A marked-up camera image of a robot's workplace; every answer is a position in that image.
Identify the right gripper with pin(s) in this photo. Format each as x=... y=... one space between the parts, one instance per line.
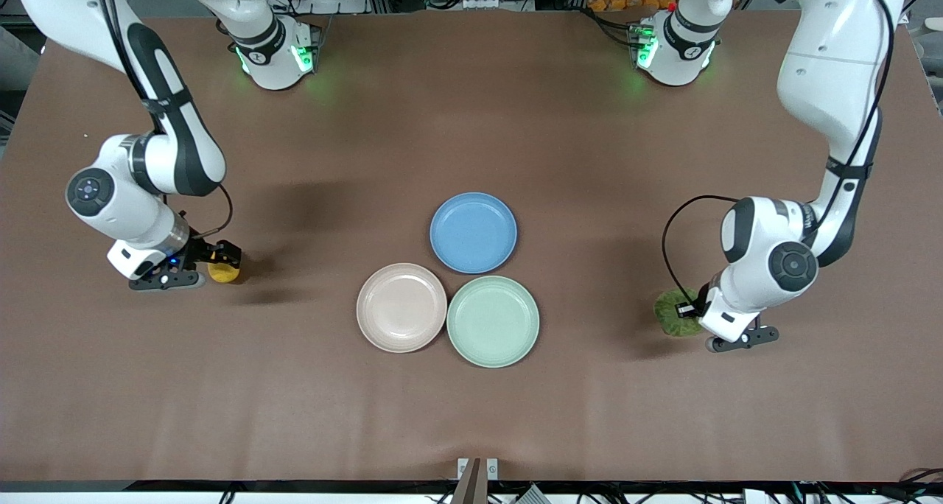
x=199 y=251

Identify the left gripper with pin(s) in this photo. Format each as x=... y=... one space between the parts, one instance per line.
x=700 y=300

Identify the yellow lemon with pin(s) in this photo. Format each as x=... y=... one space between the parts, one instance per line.
x=223 y=274

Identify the green lettuce leaf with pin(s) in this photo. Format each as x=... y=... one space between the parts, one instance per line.
x=667 y=316

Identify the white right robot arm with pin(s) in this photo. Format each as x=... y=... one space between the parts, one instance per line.
x=125 y=209

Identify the pink beige plate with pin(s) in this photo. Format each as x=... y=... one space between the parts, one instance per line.
x=401 y=307

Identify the mint green plate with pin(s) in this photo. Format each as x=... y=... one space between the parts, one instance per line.
x=493 y=321

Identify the blue plate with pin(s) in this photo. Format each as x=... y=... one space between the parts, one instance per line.
x=473 y=233

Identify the camera mount bracket with post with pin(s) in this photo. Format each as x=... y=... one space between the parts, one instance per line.
x=471 y=482

